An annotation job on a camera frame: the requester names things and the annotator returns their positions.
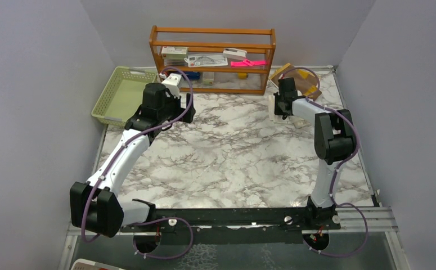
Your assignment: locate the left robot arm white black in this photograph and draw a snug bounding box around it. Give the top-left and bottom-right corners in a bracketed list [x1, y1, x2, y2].
[70, 83, 195, 237]

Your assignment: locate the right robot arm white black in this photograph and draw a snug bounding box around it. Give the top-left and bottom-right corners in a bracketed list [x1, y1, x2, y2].
[271, 78, 359, 229]

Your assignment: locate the brown yellow cloth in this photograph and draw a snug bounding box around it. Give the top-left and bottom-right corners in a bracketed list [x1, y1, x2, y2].
[269, 63, 322, 101]

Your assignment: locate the blue object lower shelf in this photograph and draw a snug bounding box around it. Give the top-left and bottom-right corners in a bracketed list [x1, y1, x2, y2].
[183, 71, 201, 81]

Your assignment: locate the small green white box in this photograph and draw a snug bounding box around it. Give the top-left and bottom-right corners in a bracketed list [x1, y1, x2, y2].
[201, 72, 215, 86]

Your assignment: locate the pink tool on shelf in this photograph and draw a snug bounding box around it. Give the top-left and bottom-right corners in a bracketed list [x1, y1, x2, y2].
[231, 59, 267, 68]

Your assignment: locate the green plastic basket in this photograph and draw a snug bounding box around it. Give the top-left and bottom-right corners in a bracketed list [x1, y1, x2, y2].
[91, 66, 157, 128]

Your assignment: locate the white box red label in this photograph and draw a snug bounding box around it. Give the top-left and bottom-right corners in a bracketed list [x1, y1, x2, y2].
[161, 46, 188, 58]

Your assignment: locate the ruler set package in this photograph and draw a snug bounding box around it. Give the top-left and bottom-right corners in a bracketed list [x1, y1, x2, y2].
[184, 53, 228, 68]

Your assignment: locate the wooden shelf rack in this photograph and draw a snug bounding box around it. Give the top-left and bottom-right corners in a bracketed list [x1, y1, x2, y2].
[149, 25, 276, 95]

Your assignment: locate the white device on shelf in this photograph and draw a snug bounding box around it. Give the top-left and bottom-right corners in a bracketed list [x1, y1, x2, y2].
[222, 48, 247, 61]

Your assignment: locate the white red object bottom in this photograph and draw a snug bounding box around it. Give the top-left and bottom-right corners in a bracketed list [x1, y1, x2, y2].
[70, 259, 124, 270]

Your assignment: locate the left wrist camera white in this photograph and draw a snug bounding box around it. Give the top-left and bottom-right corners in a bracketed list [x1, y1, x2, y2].
[161, 73, 183, 98]

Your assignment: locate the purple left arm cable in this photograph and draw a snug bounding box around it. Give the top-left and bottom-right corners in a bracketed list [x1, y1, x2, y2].
[80, 66, 195, 260]

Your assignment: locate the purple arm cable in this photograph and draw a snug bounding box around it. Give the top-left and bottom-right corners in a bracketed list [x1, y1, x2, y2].
[279, 67, 370, 259]
[80, 66, 195, 260]

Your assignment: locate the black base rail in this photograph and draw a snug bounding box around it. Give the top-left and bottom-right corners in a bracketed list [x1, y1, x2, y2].
[120, 207, 341, 245]

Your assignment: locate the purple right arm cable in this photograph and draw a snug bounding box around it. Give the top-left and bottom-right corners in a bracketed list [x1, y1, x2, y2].
[279, 67, 370, 259]

